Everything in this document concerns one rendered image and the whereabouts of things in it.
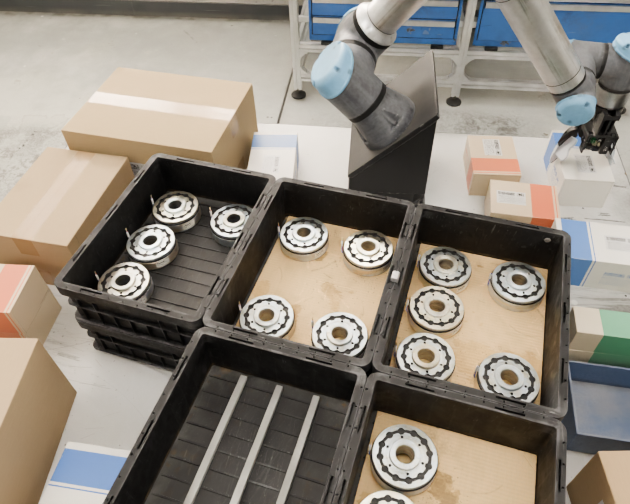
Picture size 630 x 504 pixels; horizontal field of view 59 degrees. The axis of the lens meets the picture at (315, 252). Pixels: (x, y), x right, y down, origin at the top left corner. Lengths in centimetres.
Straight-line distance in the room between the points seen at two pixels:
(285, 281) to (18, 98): 268
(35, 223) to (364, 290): 73
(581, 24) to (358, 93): 188
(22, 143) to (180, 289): 217
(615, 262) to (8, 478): 122
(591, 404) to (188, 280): 83
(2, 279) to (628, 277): 132
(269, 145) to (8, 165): 184
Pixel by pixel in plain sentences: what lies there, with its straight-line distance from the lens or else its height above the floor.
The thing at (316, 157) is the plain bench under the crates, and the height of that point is 70.
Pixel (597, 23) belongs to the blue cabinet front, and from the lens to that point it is 306.
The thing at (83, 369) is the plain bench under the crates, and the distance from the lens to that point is 129.
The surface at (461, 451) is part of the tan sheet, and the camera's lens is 98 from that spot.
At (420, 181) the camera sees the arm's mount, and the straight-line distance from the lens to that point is 143.
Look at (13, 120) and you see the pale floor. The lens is 344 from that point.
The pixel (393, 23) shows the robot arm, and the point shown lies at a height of 112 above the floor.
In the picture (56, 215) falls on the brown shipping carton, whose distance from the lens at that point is 137.
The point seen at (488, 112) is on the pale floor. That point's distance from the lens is 312.
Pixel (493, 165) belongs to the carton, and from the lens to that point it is 153.
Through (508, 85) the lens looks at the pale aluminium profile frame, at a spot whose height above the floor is 13.
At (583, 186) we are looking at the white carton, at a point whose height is 77.
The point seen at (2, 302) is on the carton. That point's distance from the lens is 126.
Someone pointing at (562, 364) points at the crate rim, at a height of 92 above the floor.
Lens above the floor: 172
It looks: 49 degrees down
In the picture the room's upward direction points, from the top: 2 degrees counter-clockwise
